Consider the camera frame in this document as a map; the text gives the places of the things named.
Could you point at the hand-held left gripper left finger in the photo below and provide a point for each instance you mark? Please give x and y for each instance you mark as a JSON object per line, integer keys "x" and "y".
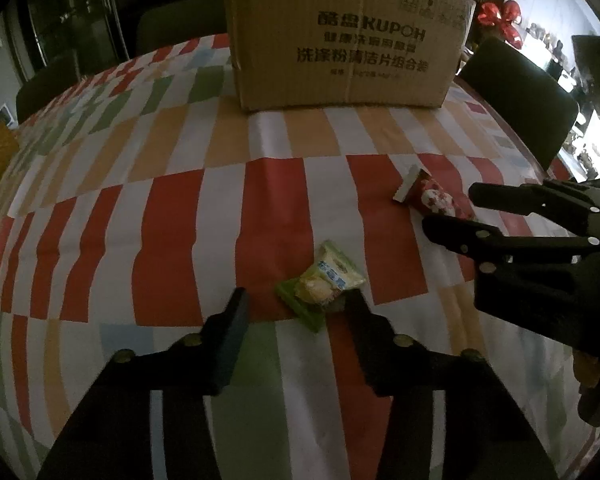
{"x": 232, "y": 345}

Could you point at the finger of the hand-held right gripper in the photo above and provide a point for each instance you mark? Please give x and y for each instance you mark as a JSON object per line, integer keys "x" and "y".
{"x": 480, "y": 242}
{"x": 530, "y": 200}

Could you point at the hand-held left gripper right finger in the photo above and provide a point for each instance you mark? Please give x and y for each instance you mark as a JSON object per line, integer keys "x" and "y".
{"x": 356, "y": 330}

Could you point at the green yellow snack packet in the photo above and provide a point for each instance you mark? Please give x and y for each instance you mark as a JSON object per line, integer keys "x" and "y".
{"x": 325, "y": 285}

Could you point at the red snack packet white end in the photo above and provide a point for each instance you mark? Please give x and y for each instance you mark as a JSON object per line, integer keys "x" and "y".
{"x": 435, "y": 197}

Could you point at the brown cardboard box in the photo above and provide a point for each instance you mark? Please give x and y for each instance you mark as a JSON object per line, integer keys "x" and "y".
{"x": 330, "y": 60}

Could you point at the person's right hand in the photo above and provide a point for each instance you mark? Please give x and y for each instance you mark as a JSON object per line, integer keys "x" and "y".
{"x": 592, "y": 390}

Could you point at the dark dining chair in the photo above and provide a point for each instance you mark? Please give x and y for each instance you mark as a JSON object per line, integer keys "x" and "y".
{"x": 55, "y": 90}
{"x": 185, "y": 25}
{"x": 520, "y": 100}

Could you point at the striped multicolour tablecloth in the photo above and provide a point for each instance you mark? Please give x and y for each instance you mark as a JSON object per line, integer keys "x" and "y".
{"x": 180, "y": 235}

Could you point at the red foil balloons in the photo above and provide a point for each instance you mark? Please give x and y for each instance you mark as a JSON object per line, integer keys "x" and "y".
{"x": 500, "y": 20}

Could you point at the cluttered wall shelf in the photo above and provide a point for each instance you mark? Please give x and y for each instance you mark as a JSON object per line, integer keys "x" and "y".
{"x": 550, "y": 50}

